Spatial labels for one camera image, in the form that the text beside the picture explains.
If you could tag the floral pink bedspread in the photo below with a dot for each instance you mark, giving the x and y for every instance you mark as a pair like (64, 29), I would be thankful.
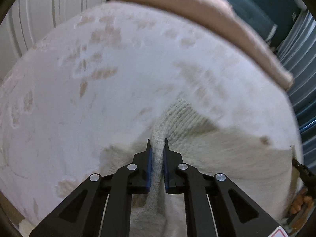
(116, 68)

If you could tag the cream knitted cardigan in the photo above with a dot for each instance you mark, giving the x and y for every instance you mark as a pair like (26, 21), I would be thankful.
(253, 164)

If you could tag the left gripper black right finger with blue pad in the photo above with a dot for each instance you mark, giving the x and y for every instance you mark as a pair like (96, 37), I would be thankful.
(215, 205)

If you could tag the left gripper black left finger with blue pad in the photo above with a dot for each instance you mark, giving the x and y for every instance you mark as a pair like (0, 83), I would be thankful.
(100, 205)

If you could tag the white fluffy rug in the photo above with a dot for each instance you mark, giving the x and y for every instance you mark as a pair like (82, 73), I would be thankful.
(25, 228)

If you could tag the teal upholstered headboard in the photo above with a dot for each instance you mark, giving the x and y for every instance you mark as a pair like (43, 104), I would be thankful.
(273, 20)

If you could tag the white panelled wardrobe doors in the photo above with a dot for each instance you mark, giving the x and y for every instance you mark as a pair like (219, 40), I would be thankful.
(28, 21)

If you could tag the right hand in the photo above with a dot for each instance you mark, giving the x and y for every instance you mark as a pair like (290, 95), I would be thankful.
(302, 202)

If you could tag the blue grey striped curtain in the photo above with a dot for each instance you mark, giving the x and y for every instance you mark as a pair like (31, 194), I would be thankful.
(297, 55)

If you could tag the pink folded duvet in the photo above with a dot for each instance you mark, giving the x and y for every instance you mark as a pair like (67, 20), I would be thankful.
(219, 17)

